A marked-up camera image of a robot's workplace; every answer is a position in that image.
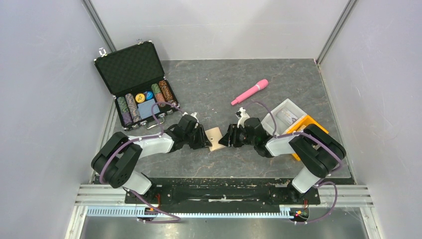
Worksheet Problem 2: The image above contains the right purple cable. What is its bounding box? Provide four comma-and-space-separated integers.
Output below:
242, 100, 340, 226

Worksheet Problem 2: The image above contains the orange plastic bin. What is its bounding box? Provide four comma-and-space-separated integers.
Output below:
285, 114, 329, 162

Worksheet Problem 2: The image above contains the purple grey chip stack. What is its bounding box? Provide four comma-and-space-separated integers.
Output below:
125, 93, 141, 122

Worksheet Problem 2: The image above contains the green red chip stack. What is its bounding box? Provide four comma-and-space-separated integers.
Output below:
151, 84, 166, 108

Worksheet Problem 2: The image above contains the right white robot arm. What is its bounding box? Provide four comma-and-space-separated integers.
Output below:
219, 118, 346, 203

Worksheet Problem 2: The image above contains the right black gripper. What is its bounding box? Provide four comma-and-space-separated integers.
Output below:
218, 123, 257, 148

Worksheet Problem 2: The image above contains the pink toy microphone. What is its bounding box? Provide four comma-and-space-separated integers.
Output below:
230, 79, 269, 106

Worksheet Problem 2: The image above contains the orange black chip stack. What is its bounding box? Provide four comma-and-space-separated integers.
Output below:
158, 80, 176, 104

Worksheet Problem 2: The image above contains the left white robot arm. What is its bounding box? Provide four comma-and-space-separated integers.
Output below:
91, 113, 212, 203

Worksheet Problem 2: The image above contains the white plastic bin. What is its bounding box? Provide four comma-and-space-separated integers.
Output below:
261, 99, 308, 136

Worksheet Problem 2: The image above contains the yellow dealer chip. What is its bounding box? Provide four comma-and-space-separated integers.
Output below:
135, 93, 146, 103

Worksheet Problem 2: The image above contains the blue dealer chip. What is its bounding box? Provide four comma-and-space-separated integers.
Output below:
144, 91, 154, 101

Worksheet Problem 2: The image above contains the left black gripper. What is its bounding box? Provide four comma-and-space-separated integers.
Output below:
184, 124, 212, 150

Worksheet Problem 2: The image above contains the white slotted cable duct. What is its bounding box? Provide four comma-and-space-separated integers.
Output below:
87, 206, 294, 219

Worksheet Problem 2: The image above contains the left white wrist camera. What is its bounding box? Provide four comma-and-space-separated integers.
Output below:
183, 112, 199, 123

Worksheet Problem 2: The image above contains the blue card deck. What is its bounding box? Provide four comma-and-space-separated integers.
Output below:
137, 100, 160, 120

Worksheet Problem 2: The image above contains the black poker chip case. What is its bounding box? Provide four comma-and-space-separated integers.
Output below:
94, 40, 180, 131

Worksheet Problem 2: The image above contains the green purple chip stack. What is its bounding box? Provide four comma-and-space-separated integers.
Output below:
117, 97, 133, 127

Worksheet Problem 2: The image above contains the card in white bin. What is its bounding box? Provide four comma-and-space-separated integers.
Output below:
277, 108, 298, 125

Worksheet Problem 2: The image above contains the beige card holder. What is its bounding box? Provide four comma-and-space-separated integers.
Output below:
205, 127, 226, 152

